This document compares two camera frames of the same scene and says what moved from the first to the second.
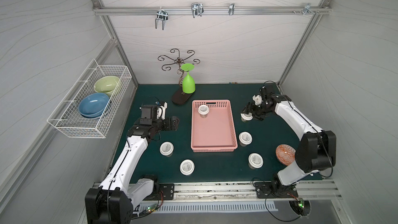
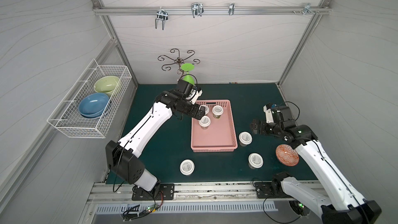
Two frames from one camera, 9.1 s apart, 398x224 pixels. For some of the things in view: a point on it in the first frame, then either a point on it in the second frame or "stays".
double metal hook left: [162, 15] stays
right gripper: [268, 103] to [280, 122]
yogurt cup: [203, 110] stays
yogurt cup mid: [245, 138] stays
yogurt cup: [246, 117] to [217, 111]
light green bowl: [106, 84] stays
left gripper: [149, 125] to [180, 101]
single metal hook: [231, 6] stays
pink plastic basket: [213, 128] stays
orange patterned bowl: [285, 154] stays
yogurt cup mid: [166, 148] to [204, 122]
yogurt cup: [255, 161] stays
